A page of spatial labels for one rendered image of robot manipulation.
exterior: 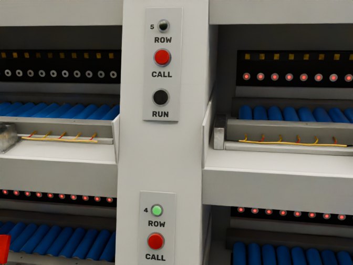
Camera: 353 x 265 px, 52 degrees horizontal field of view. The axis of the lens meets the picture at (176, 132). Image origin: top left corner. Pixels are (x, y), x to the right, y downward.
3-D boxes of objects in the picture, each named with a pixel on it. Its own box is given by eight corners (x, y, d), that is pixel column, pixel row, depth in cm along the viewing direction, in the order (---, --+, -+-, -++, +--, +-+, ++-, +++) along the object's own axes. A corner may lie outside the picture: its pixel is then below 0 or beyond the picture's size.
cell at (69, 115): (86, 115, 55) (68, 130, 49) (75, 114, 56) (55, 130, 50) (85, 103, 55) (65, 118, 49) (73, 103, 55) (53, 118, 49)
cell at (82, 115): (99, 115, 55) (82, 131, 49) (87, 115, 55) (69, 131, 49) (97, 104, 54) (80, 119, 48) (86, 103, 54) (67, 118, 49)
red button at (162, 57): (168, 64, 38) (169, 49, 38) (154, 64, 39) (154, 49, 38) (170, 65, 39) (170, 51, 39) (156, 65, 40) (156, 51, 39)
